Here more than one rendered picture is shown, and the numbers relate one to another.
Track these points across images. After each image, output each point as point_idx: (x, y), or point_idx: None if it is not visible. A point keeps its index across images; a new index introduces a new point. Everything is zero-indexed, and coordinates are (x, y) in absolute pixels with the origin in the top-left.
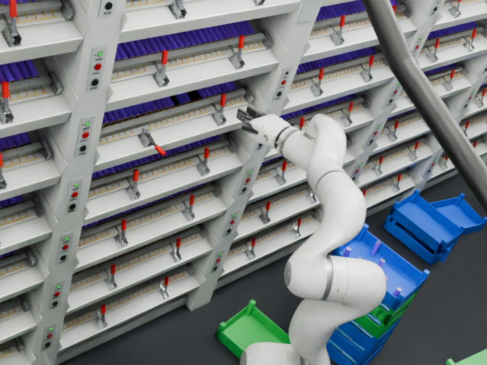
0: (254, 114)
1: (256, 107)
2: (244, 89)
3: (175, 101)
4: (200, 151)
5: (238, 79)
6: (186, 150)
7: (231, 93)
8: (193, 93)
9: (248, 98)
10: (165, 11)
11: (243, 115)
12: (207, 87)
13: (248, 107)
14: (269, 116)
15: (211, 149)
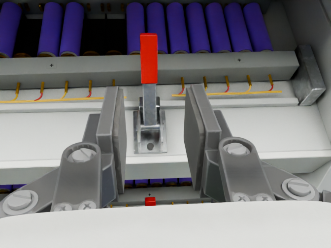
0: (195, 146)
1: (326, 122)
2: (297, 55)
3: (35, 50)
4: (159, 198)
5: (295, 31)
6: (132, 184)
7: (238, 56)
8: (114, 41)
9: (302, 87)
10: None
11: (86, 137)
12: (168, 30)
13: (188, 95)
14: (281, 233)
15: (192, 199)
